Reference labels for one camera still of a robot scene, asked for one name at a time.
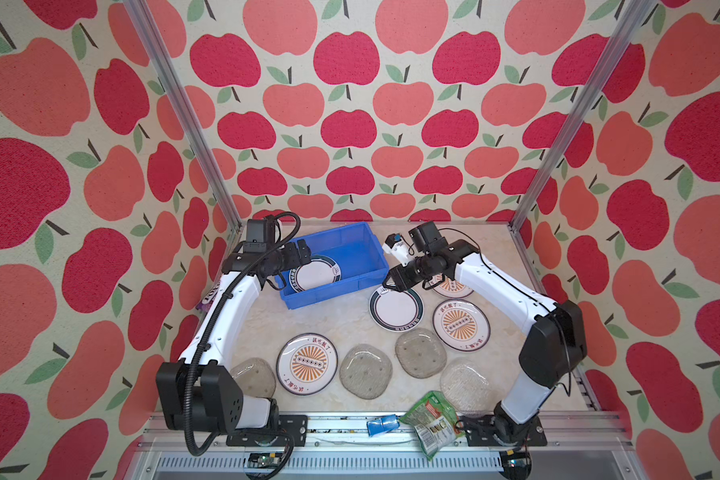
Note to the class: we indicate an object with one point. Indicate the green snack packet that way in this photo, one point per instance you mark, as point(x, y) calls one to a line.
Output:
point(435, 422)

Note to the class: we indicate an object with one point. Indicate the right clear textured glass plate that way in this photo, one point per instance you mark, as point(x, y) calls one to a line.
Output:
point(467, 389)

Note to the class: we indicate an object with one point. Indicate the right aluminium frame post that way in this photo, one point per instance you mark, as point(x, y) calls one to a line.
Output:
point(627, 26)

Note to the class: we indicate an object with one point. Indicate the blue plastic bin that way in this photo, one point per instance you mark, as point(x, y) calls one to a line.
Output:
point(343, 260)

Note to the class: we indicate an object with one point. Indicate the orange sunburst plate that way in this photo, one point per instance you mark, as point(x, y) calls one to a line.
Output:
point(461, 325)
point(307, 364)
point(449, 288)

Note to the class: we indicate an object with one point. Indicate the left orange sunburst plate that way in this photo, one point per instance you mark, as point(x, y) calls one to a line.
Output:
point(307, 364)

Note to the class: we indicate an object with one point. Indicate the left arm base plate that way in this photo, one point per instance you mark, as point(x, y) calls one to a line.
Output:
point(295, 426)

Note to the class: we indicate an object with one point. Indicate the aluminium front rail base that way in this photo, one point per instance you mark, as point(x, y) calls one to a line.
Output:
point(581, 445)

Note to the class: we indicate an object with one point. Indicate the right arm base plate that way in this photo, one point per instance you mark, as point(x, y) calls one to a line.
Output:
point(486, 431)

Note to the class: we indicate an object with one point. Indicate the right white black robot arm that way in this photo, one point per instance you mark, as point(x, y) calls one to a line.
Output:
point(555, 335)

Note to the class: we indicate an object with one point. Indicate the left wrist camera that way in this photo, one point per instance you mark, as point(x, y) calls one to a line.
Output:
point(260, 235)

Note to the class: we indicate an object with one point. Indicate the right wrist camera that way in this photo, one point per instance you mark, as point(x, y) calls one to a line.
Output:
point(423, 239)

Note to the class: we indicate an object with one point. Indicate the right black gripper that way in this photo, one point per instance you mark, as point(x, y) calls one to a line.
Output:
point(397, 278)

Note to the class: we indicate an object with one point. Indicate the near right orange sunburst plate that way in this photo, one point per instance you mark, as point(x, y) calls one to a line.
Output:
point(461, 325)

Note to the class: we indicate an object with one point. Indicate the far right orange sunburst plate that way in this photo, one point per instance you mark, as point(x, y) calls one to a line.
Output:
point(449, 288)

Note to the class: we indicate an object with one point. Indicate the small blue packet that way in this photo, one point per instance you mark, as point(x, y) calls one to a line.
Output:
point(382, 425)

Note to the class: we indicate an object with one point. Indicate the purple cherry snack bag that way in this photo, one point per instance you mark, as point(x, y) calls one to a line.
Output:
point(205, 304)

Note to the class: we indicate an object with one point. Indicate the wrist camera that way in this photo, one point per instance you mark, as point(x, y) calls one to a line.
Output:
point(260, 235)
point(423, 239)

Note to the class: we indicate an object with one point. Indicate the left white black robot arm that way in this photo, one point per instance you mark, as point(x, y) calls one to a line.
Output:
point(197, 392)

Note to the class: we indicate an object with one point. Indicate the aluminium frame post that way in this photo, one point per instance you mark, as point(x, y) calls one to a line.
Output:
point(146, 27)
point(627, 26)

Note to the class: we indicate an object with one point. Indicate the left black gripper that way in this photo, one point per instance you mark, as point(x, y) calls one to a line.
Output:
point(291, 249)

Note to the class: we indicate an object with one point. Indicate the green rimmed white plate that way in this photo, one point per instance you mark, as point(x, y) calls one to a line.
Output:
point(321, 271)
point(396, 311)

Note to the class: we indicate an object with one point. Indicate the left aluminium frame post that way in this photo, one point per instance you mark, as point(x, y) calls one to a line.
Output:
point(146, 27)

